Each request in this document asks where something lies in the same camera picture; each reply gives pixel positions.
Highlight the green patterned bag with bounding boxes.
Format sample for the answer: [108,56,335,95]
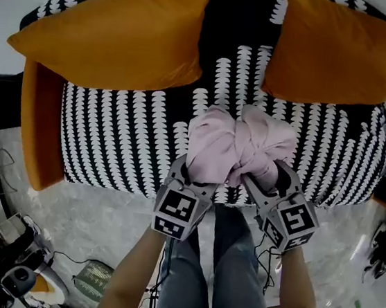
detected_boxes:
[69,257,117,305]

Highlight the orange cushion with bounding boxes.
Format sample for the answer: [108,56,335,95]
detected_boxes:
[2,0,213,103]
[259,0,386,115]

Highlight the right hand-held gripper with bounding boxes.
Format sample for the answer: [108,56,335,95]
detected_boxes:
[233,155,328,258]

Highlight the orange sofa armrest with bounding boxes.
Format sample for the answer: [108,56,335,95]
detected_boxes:
[9,58,80,194]

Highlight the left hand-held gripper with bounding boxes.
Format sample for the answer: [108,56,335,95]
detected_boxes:
[149,151,222,245]

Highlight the black and white machine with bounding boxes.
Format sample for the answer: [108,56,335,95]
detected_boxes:
[0,210,61,308]

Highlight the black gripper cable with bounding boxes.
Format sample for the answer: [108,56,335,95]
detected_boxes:
[144,237,173,308]
[248,242,285,298]

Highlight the black white patterned sofa seat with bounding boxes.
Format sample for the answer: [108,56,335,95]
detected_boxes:
[0,0,386,227]

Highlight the black floor cable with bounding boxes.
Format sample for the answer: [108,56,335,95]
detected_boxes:
[51,250,93,268]

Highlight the person's right forearm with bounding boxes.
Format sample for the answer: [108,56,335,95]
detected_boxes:
[272,244,341,308]

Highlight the pink cloth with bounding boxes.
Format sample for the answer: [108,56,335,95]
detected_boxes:
[182,98,302,195]

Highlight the person's legs in jeans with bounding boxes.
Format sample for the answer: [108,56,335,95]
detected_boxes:
[154,197,288,308]

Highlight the person's left forearm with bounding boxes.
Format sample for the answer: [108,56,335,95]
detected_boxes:
[92,221,171,308]

